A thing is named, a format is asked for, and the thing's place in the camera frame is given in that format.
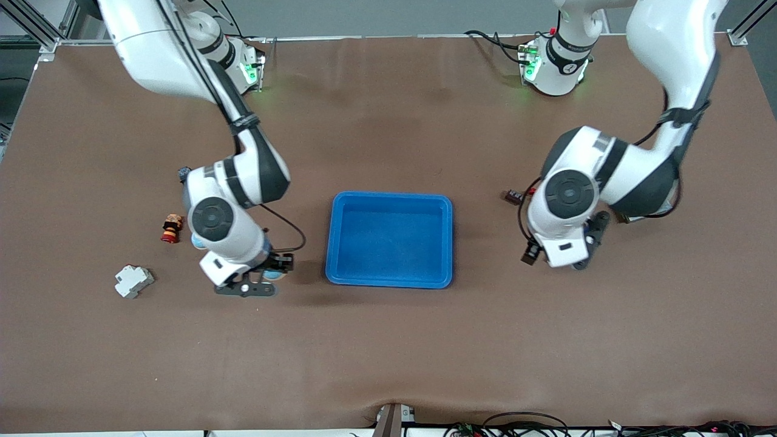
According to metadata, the red emergency button orange body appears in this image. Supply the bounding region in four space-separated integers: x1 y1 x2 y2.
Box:
160 214 184 244

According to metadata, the white circuit breaker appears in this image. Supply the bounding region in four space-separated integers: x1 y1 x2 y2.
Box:
114 265 155 299

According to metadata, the blue plastic tray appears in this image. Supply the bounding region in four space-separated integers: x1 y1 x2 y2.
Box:
325 191 454 290

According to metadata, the brown table mat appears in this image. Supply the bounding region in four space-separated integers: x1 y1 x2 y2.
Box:
0 33 777 435

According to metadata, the green-lit base connector box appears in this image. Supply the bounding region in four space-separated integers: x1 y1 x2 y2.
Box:
242 39 268 93
518 39 542 84

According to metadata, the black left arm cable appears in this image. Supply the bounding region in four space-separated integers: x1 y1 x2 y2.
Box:
516 55 723 245

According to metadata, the black looped cable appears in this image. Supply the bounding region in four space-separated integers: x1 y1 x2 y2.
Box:
481 412 571 437

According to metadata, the grey metal table bracket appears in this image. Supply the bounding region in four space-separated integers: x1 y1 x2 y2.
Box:
372 402 417 437

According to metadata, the black left base cable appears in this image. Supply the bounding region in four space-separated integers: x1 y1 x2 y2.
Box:
464 29 530 66

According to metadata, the black base cable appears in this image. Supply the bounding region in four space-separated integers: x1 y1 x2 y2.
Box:
222 3 268 44
464 29 530 66

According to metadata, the tangled cable bundle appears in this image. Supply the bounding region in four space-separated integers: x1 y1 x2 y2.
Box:
607 419 777 437

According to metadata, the black right base cable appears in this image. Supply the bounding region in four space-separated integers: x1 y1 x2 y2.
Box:
222 3 268 44

